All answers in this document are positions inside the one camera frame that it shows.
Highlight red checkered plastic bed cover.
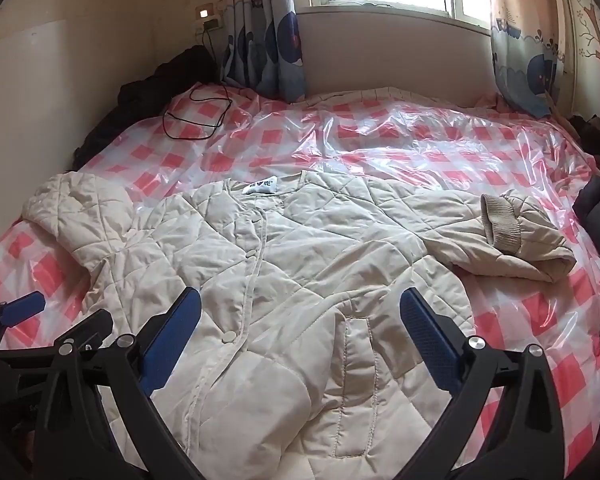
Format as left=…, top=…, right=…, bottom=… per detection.
left=0, top=85, right=600, bottom=480

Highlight black charging cable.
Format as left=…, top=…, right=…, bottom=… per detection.
left=162, top=27, right=233, bottom=141

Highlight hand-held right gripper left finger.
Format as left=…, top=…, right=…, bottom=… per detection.
left=32, top=287, right=206, bottom=480

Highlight blue patterned curtain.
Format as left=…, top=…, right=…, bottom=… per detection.
left=482, top=0, right=581, bottom=121
left=220, top=0, right=308, bottom=101

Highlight black clothing pile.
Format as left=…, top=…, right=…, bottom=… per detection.
left=75, top=45, right=221, bottom=171

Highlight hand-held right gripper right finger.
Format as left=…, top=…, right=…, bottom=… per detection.
left=399, top=287, right=566, bottom=480

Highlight beige quilted jacket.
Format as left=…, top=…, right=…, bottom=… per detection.
left=20, top=170, right=578, bottom=480

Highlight dark brown clothes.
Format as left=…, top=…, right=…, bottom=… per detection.
left=567, top=110, right=600, bottom=186

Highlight dark navy puffer jacket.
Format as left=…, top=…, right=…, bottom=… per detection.
left=572, top=175, right=600, bottom=261

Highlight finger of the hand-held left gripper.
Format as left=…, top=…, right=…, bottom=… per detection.
left=0, top=292, right=47, bottom=336
left=0, top=309, right=115, bottom=361

